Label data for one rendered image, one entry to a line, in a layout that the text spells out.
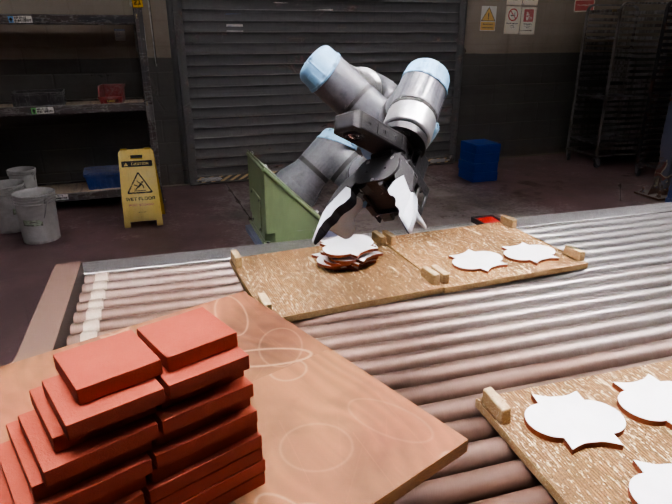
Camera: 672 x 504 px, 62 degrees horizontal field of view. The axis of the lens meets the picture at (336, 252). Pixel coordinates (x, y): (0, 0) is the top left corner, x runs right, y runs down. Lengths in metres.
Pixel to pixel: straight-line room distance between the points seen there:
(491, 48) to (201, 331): 6.69
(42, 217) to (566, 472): 4.22
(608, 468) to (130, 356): 0.62
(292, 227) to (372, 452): 1.11
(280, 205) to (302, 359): 0.90
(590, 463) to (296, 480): 0.42
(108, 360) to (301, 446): 0.25
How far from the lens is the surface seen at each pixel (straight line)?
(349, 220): 0.79
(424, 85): 0.87
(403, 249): 1.48
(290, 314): 1.14
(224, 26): 5.88
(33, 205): 4.60
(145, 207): 4.75
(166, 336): 0.53
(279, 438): 0.67
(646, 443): 0.92
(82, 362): 0.52
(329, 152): 1.70
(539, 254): 1.50
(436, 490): 0.79
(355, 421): 0.69
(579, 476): 0.83
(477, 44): 6.98
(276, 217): 1.65
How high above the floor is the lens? 1.47
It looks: 21 degrees down
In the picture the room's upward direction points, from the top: straight up
